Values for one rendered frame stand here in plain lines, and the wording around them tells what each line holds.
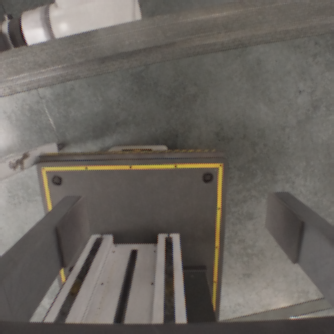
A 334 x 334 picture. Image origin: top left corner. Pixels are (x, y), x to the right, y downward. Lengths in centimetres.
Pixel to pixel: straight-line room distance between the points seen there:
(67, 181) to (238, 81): 85
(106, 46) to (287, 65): 100
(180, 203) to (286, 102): 71
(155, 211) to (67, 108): 65
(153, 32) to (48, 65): 16
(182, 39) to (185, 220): 68
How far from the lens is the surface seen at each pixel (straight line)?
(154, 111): 112
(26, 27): 52
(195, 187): 86
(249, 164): 123
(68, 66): 40
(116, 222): 93
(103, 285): 81
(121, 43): 38
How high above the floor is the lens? 112
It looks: 75 degrees down
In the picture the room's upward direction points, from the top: 179 degrees counter-clockwise
